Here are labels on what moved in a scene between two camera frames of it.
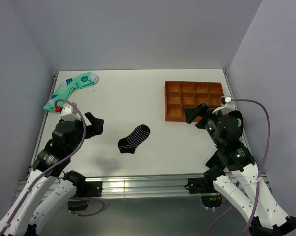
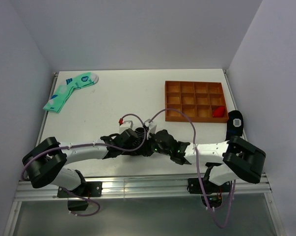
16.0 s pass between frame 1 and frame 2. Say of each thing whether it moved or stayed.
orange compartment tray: stayed
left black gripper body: moved
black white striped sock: moved
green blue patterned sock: stayed
